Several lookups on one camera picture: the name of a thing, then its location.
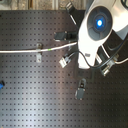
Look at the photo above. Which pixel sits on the grey connector block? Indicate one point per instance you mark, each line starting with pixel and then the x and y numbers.
pixel 81 89

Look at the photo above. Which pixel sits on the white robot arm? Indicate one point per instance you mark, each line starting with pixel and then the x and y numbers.
pixel 102 17

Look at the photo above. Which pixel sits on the black perforated board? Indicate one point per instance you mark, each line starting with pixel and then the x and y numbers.
pixel 42 95

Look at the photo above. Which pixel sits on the white plug connector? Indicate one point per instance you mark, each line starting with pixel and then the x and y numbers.
pixel 64 61

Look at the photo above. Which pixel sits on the silver connector right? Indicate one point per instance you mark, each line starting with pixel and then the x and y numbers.
pixel 108 66

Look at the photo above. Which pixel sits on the black cable clip fixture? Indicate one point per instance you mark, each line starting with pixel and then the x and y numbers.
pixel 65 36

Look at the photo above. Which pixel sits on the grey cable clip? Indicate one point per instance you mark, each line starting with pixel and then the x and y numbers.
pixel 39 53

